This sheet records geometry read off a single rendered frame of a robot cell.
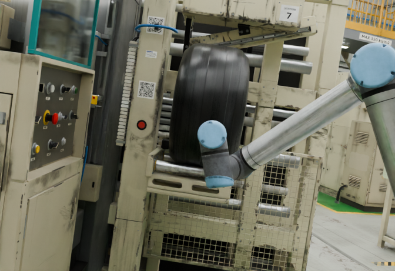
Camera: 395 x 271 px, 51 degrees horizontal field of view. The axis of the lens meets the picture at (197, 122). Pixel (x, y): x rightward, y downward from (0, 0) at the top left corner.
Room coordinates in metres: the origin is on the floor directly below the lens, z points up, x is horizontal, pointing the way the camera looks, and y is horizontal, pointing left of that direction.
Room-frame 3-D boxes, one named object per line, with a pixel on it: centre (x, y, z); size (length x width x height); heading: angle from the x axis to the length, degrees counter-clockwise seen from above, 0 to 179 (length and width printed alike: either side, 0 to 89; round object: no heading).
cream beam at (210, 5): (2.25, -0.15, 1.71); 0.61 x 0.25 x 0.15; 88
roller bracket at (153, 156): (1.96, 0.17, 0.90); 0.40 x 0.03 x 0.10; 178
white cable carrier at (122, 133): (1.92, 0.33, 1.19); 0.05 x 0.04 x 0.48; 178
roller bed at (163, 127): (2.34, 0.20, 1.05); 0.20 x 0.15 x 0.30; 88
